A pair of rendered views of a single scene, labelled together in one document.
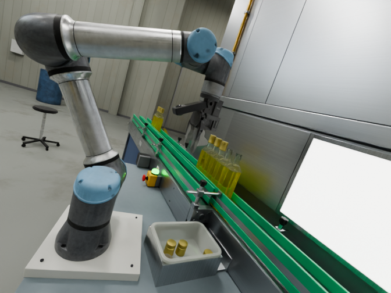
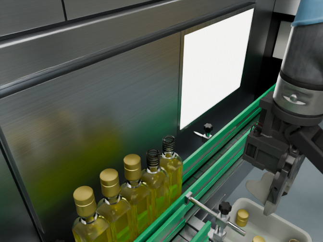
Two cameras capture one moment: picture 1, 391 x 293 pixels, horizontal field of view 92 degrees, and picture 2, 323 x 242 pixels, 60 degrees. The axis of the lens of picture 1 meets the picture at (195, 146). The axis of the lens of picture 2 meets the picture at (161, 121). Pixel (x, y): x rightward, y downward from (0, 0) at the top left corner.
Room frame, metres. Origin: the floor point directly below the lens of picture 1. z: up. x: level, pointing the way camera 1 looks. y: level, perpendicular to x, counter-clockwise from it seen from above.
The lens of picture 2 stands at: (0.99, 0.28, 1.54)
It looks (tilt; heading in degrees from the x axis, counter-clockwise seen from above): 35 degrees down; 252
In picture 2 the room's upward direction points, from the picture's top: straight up
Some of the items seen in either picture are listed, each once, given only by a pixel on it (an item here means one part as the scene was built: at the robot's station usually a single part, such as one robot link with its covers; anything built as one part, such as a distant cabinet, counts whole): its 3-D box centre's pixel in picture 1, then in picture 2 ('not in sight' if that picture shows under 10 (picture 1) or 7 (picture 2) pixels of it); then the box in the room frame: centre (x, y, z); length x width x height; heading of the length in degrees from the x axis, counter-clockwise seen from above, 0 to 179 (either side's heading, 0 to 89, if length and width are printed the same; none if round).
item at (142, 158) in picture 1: (142, 160); not in sight; (1.31, 0.33, 0.79); 0.08 x 0.08 x 0.08; 31
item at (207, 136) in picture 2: (280, 233); (201, 139); (0.64, -0.39, 0.94); 0.07 x 0.04 x 0.13; 121
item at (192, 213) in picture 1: (199, 214); (204, 235); (0.75, -0.11, 0.85); 0.09 x 0.04 x 0.07; 121
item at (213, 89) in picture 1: (211, 90); (302, 93); (0.70, 0.01, 1.35); 0.08 x 0.08 x 0.05
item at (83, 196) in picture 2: (212, 139); (85, 200); (1.02, -0.07, 1.14); 0.04 x 0.04 x 0.04
